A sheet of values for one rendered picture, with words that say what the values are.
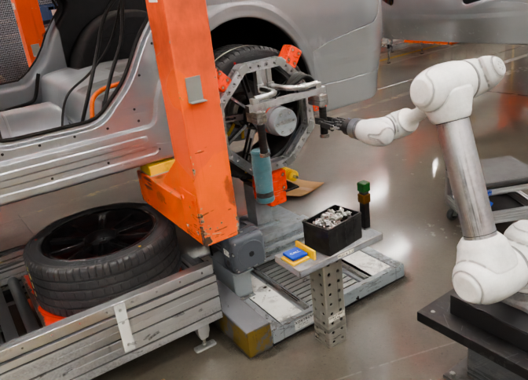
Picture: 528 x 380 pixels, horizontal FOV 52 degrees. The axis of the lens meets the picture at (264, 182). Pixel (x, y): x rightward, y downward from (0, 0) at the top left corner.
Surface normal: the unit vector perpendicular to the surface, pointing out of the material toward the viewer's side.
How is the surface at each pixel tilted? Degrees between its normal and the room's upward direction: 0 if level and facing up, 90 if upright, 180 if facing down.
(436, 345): 0
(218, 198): 90
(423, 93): 82
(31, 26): 90
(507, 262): 67
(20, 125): 50
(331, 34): 90
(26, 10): 90
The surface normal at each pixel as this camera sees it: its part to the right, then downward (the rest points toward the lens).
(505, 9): -0.38, 0.37
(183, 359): -0.11, -0.92
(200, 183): 0.54, 0.25
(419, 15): -0.83, 0.32
